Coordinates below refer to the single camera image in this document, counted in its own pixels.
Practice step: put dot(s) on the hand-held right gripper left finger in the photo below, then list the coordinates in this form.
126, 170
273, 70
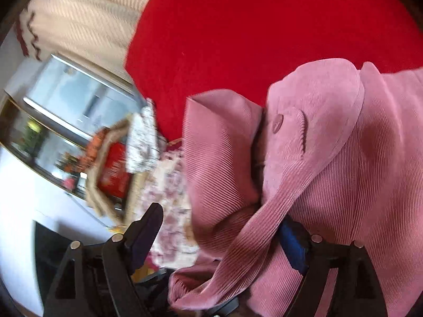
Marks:
145, 237

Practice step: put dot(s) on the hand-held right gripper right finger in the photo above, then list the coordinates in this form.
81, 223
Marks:
292, 247

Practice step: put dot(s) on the floral plush blanket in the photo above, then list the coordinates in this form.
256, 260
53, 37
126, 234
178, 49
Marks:
172, 198

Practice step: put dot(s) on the red cardboard box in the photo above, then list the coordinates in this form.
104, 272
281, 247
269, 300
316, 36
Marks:
114, 168

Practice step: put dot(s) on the black and white patterned cloth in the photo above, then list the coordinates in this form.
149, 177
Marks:
142, 142

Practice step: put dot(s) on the artificial flower arrangement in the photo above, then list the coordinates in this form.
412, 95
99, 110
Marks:
69, 163

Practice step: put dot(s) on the orange patterned folded cloth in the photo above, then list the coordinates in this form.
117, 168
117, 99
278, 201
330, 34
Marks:
95, 142

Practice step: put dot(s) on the green plants on shelf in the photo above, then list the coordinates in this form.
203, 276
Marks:
33, 137

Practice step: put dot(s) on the red blanket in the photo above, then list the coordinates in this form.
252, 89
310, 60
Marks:
248, 39

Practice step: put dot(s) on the beige dotted curtain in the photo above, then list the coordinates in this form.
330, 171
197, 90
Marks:
82, 16

